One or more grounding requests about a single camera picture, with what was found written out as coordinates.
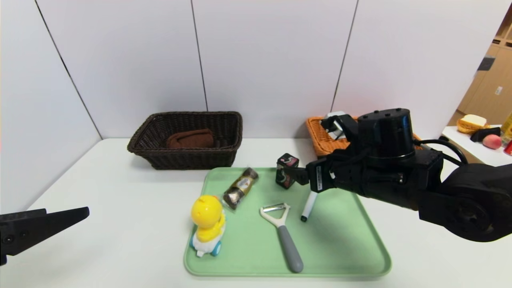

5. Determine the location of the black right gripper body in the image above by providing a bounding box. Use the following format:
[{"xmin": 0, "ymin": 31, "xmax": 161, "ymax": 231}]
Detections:
[{"xmin": 305, "ymin": 154, "xmax": 365, "ymax": 196}]

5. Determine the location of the black gum box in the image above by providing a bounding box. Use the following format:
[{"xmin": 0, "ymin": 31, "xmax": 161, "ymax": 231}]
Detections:
[{"xmin": 275, "ymin": 153, "xmax": 300, "ymax": 189}]

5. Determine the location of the gold chocolate pack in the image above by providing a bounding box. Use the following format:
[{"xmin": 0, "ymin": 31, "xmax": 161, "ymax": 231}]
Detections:
[{"xmin": 222, "ymin": 167, "xmax": 259, "ymax": 210}]

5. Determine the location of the brown towel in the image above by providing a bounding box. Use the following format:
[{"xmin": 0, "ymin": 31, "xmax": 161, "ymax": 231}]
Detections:
[{"xmin": 166, "ymin": 128, "xmax": 214, "ymax": 149}]

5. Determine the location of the orange wicker basket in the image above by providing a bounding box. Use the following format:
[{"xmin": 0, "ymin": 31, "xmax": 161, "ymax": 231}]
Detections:
[{"xmin": 306, "ymin": 116, "xmax": 422, "ymax": 157}]

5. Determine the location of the dark brown wicker basket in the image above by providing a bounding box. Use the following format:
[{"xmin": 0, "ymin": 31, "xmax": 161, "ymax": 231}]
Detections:
[{"xmin": 127, "ymin": 111, "xmax": 243, "ymax": 170}]

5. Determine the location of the white marker pen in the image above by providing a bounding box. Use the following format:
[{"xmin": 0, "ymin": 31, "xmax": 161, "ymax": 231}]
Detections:
[{"xmin": 301, "ymin": 190, "xmax": 318, "ymax": 222}]

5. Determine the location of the green plastic tray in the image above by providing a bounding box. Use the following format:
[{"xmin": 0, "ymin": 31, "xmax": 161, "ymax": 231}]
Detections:
[{"xmin": 184, "ymin": 167, "xmax": 392, "ymax": 277}]

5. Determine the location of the yellow duck toy car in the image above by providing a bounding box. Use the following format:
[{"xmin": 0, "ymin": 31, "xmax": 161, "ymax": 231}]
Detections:
[{"xmin": 189, "ymin": 194, "xmax": 226, "ymax": 257}]

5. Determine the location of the toy bread slice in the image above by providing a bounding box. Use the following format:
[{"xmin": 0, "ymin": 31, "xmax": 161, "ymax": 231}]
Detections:
[{"xmin": 456, "ymin": 115, "xmax": 489, "ymax": 135}]

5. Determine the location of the white side table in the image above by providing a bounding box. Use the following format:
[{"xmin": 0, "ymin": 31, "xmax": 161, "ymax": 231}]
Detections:
[{"xmin": 441, "ymin": 126, "xmax": 512, "ymax": 168}]

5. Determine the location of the black flat object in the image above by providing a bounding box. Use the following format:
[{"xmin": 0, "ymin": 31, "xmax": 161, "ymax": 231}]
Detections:
[{"xmin": 470, "ymin": 127, "xmax": 501, "ymax": 143}]

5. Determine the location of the pink peach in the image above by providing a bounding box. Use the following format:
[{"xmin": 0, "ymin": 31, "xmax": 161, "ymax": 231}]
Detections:
[{"xmin": 482, "ymin": 135, "xmax": 502, "ymax": 150}]

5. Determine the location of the wooden cabinet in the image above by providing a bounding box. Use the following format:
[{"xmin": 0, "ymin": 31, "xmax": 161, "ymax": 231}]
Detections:
[{"xmin": 456, "ymin": 4, "xmax": 512, "ymax": 126}]

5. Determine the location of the yellow box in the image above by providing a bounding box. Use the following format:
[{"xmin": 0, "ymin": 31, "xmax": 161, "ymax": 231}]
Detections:
[{"xmin": 500, "ymin": 112, "xmax": 512, "ymax": 144}]

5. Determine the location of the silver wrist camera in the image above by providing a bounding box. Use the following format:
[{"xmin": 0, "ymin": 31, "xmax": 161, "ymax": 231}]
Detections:
[{"xmin": 321, "ymin": 111, "xmax": 358, "ymax": 141}]

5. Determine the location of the grey handled white peeler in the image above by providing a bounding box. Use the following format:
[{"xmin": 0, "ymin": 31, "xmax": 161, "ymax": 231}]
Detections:
[{"xmin": 259, "ymin": 203, "xmax": 304, "ymax": 274}]

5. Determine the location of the thick black wrist cable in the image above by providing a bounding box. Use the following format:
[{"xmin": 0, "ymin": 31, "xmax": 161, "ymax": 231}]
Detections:
[{"xmin": 418, "ymin": 138, "xmax": 468, "ymax": 165}]

